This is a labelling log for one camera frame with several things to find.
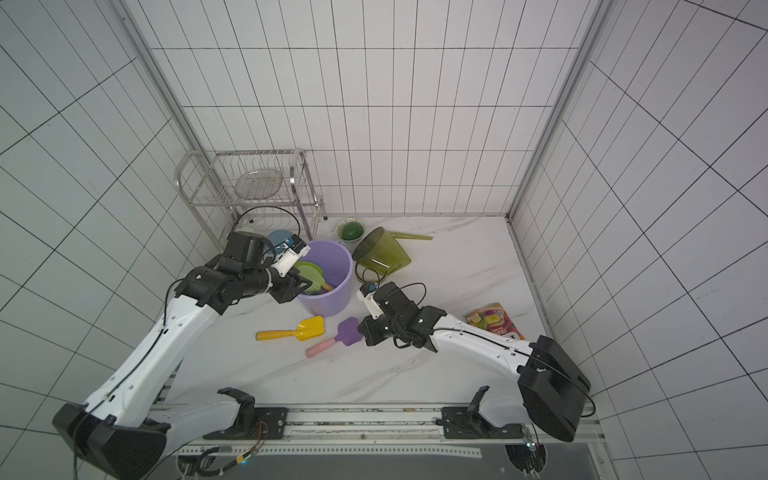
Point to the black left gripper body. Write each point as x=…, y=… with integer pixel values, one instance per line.
x=283, y=289

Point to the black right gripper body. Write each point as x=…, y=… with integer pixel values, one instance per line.
x=372, y=327

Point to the purple pink toy shovel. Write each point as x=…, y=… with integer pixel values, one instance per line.
x=347, y=334

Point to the light green wooden-handle spade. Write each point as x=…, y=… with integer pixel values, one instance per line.
x=317, y=285

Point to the yellow plastic toy shovel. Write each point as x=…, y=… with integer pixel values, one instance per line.
x=307, y=329

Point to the purple plastic bucket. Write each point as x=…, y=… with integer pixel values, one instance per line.
x=337, y=265

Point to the green trowel orange handle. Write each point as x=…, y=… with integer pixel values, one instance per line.
x=308, y=269

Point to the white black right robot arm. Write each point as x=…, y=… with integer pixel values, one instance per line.
x=551, y=391

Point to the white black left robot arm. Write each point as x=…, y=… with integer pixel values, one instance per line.
x=114, y=429

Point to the small bowl with green ball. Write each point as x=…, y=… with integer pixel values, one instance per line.
x=350, y=230

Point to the clear glass plate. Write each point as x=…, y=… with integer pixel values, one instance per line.
x=259, y=184

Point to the colourful snack packet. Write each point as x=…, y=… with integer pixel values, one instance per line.
x=494, y=318

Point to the metal dish rack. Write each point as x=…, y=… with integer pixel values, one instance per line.
x=205, y=184

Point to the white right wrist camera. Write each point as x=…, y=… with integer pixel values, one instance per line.
x=366, y=295

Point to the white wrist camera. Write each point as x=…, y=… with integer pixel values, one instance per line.
x=294, y=250
x=366, y=295

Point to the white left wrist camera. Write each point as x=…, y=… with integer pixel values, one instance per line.
x=294, y=250

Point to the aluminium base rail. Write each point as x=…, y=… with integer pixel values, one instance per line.
x=337, y=429

